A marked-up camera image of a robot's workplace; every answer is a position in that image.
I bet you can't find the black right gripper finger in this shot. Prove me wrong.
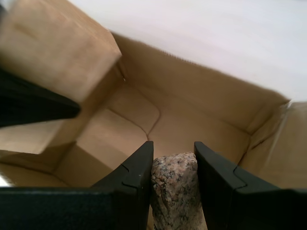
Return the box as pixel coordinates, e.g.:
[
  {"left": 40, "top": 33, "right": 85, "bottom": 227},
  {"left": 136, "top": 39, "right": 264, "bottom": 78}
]
[
  {"left": 193, "top": 141, "right": 307, "bottom": 230},
  {"left": 0, "top": 140, "right": 154, "bottom": 230}
]

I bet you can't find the speckled granite rock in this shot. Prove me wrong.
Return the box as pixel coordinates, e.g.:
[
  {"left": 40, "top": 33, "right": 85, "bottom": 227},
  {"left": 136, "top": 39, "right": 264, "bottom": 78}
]
[{"left": 150, "top": 151, "right": 204, "bottom": 230}]

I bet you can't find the light wooden block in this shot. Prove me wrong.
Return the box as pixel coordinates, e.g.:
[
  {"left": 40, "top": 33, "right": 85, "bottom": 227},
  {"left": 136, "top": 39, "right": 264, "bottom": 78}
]
[{"left": 0, "top": 0, "right": 123, "bottom": 104}]

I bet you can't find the brown cardboard box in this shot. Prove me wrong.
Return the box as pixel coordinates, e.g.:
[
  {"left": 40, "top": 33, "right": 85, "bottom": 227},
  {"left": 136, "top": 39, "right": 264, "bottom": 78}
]
[{"left": 0, "top": 31, "right": 307, "bottom": 230}]

